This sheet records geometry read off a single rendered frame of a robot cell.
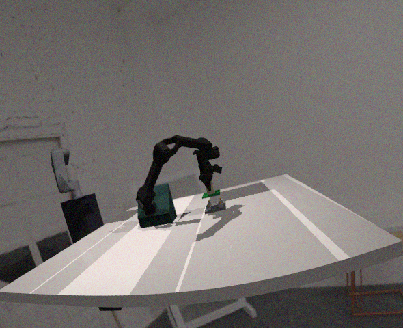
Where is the green circuit board with tan handle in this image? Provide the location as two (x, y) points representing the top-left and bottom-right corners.
(202, 180), (220, 199)

